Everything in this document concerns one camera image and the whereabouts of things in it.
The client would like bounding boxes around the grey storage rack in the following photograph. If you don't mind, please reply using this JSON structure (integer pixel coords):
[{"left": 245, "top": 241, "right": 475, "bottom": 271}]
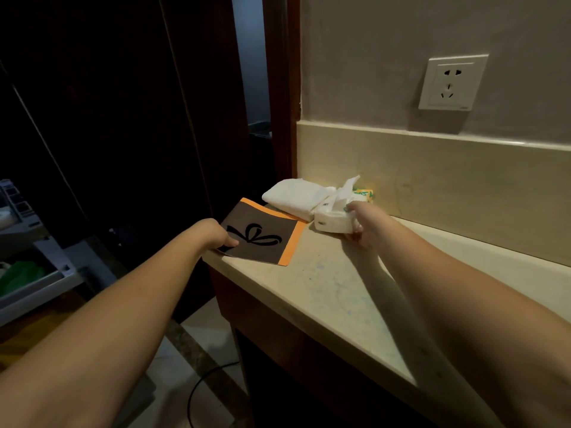
[{"left": 0, "top": 179, "right": 85, "bottom": 327}]

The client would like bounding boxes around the person's left forearm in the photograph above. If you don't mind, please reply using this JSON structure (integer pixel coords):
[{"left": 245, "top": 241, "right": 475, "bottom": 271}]
[{"left": 0, "top": 229, "right": 205, "bottom": 428}]

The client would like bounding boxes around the white wall power socket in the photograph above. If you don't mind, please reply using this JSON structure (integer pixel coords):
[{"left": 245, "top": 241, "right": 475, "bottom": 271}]
[{"left": 418, "top": 54, "right": 489, "bottom": 112}]

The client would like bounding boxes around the brown orange bow print card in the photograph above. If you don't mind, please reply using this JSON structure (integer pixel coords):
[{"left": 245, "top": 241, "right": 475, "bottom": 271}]
[{"left": 217, "top": 198, "right": 308, "bottom": 267}]

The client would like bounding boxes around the folded white towel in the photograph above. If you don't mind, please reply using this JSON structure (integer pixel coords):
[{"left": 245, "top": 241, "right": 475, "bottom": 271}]
[{"left": 262, "top": 178, "right": 337, "bottom": 222}]

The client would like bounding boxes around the dark wooden door frame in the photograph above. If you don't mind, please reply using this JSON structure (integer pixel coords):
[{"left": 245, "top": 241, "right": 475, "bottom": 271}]
[{"left": 262, "top": 0, "right": 302, "bottom": 182}]

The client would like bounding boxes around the person's right hand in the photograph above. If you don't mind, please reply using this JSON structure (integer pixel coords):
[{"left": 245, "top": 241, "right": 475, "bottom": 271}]
[{"left": 344, "top": 201, "right": 399, "bottom": 251}]

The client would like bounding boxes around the green plastic bag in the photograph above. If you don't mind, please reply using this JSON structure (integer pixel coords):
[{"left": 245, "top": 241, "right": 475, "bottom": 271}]
[{"left": 0, "top": 261, "right": 47, "bottom": 297}]

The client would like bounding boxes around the person's left hand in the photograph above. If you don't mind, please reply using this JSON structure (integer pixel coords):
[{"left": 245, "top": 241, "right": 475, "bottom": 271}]
[{"left": 187, "top": 218, "right": 240, "bottom": 255}]

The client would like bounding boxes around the dark wardrobe door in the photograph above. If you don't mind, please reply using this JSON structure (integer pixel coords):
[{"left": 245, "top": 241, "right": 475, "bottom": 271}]
[{"left": 0, "top": 0, "right": 250, "bottom": 263}]

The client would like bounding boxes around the wooden counter cabinet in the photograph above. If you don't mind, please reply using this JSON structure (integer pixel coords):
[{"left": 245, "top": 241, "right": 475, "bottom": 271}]
[{"left": 210, "top": 267, "right": 442, "bottom": 428}]

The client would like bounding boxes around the white tissue pack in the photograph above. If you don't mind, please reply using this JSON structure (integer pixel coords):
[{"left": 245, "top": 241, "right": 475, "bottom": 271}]
[{"left": 314, "top": 175, "right": 374, "bottom": 234}]

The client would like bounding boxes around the person's right forearm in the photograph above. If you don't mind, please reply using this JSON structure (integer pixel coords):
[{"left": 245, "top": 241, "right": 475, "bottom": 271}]
[{"left": 374, "top": 220, "right": 571, "bottom": 428}]

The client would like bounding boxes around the black cable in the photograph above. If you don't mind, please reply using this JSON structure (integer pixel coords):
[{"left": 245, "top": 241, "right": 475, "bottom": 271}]
[{"left": 187, "top": 361, "right": 241, "bottom": 428}]

